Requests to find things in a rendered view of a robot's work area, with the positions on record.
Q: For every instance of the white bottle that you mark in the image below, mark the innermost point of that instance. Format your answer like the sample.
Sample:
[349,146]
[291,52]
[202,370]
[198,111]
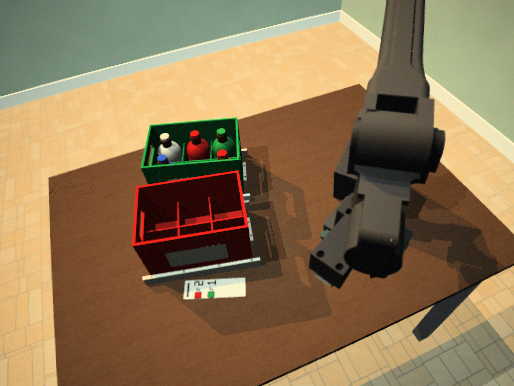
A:
[169,148]

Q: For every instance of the red crate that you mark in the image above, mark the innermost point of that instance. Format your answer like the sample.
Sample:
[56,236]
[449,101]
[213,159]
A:
[167,246]

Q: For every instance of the green bottle crate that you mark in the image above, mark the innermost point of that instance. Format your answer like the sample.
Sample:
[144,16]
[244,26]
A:
[179,132]

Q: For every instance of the white paper pick list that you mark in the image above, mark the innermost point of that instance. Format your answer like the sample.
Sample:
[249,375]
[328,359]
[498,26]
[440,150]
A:
[215,288]

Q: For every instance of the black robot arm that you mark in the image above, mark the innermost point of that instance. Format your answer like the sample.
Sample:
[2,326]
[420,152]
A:
[392,153]

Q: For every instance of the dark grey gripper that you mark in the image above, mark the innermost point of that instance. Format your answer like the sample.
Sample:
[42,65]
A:
[329,224]

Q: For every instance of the blue bottle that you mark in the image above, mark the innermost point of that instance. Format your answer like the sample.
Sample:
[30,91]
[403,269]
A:
[162,159]

